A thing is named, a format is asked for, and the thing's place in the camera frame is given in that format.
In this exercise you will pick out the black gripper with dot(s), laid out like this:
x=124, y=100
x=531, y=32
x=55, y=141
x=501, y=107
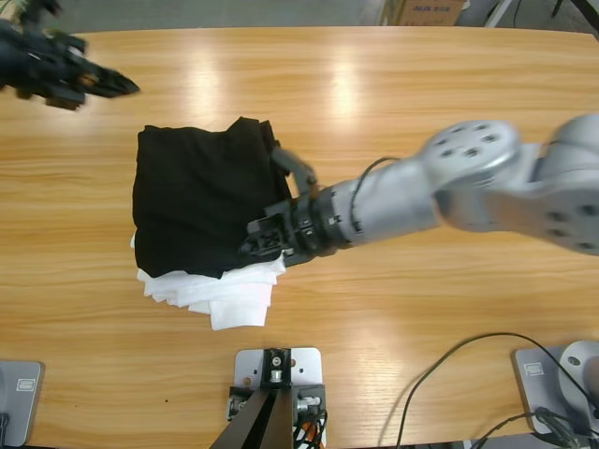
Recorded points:
x=37, y=65
x=306, y=229

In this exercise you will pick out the white shirt pile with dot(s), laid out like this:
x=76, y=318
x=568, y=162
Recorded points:
x=234, y=304

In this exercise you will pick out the black polo shirt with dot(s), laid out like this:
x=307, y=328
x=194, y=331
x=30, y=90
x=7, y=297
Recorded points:
x=201, y=196

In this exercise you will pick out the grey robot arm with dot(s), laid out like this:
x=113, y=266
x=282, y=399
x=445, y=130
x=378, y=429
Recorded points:
x=468, y=187

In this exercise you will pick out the white printed cardboard box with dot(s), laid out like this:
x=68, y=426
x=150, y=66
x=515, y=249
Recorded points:
x=421, y=11

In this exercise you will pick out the grey metal stand leg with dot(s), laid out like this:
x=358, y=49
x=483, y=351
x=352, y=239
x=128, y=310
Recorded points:
x=498, y=11

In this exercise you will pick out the black tripod leg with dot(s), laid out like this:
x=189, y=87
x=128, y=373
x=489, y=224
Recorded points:
x=580, y=9

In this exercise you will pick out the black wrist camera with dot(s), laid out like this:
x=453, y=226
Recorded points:
x=39, y=7
x=290, y=161

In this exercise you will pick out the white mount block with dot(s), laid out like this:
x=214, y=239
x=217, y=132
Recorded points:
x=306, y=365

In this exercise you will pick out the black metal corner bracket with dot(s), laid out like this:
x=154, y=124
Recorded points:
x=311, y=402
x=238, y=402

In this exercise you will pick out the dark camera post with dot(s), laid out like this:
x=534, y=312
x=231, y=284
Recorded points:
x=262, y=421

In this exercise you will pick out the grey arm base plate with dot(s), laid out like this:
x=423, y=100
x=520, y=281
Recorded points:
x=21, y=397
x=543, y=379

